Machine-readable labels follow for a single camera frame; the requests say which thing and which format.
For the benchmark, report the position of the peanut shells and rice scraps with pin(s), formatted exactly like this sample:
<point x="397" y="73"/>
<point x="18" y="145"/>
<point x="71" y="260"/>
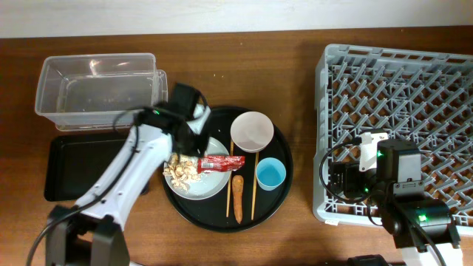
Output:
<point x="182" y="171"/>

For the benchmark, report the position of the orange carrot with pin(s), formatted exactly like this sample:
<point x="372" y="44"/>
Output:
<point x="237" y="191"/>

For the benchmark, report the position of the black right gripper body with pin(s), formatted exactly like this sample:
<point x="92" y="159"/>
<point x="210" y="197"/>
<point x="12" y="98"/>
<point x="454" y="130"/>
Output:
<point x="355" y="181"/>

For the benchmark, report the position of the black rectangular tray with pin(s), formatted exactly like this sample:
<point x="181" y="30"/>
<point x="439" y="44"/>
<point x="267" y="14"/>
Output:
<point x="77" y="161"/>

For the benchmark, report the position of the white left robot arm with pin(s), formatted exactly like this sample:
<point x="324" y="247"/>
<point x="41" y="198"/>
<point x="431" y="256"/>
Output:
<point x="91" y="232"/>

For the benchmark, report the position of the red snack wrapper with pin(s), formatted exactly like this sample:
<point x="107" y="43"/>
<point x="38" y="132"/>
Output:
<point x="217" y="163"/>

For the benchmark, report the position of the round black tray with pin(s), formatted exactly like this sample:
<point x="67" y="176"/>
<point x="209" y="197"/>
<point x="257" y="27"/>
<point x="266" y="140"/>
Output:
<point x="210" y="213"/>

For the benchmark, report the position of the grey dishwasher rack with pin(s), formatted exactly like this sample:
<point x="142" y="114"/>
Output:
<point x="424" y="97"/>

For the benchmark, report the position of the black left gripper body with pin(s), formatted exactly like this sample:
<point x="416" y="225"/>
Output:
<point x="196" y="147"/>

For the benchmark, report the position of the light blue cup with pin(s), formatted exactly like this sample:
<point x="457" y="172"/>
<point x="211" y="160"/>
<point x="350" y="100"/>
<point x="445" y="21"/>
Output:
<point x="270" y="173"/>

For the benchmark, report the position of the pink bowl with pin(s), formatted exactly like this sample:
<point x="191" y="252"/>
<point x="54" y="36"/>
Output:
<point x="252" y="131"/>

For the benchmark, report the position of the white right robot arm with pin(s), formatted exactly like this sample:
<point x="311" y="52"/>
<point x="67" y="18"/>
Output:
<point x="422" y="227"/>

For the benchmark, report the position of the grey round plate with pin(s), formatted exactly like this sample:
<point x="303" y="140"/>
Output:
<point x="209" y="185"/>

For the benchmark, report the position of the clear plastic bin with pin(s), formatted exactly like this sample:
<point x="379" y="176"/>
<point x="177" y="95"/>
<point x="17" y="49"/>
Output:
<point x="87" y="92"/>

